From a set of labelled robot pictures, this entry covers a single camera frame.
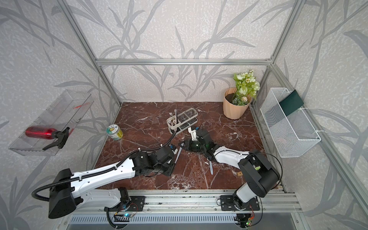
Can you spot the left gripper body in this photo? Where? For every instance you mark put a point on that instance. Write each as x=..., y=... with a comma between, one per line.
x=165, y=169

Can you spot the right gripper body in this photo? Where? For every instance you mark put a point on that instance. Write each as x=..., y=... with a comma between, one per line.
x=195, y=146

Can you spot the light blue long toothbrush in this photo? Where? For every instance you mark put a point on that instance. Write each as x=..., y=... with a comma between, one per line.
x=179, y=152

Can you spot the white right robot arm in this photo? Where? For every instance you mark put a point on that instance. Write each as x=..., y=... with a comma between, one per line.
x=258, y=172

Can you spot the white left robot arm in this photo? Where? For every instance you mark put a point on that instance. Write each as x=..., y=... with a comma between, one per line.
x=73, y=190

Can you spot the peach ribbed flower pot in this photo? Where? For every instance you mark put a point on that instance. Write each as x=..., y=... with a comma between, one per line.
x=230, y=110

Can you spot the green yellow label jar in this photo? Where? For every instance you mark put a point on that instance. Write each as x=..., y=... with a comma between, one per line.
x=114, y=132

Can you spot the green white artificial flowers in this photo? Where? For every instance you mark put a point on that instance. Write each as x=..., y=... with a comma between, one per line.
x=247, y=88

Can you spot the dark green card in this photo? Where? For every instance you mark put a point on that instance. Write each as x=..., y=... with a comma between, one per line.
x=291, y=103

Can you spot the red spray bottle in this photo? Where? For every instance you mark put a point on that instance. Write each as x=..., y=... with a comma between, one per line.
x=46, y=133

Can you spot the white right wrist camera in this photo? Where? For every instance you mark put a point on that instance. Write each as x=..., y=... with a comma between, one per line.
x=193, y=133

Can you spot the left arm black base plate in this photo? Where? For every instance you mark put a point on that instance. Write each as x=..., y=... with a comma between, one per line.
x=136, y=204

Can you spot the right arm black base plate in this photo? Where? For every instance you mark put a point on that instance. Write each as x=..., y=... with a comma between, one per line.
x=230, y=203

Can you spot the white wire mesh basket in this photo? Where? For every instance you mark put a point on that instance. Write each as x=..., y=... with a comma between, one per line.
x=292, y=135

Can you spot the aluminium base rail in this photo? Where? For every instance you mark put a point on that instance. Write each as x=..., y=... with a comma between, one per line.
x=184, y=201

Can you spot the clear wall shelf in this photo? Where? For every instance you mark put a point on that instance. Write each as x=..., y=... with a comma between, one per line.
x=66, y=111

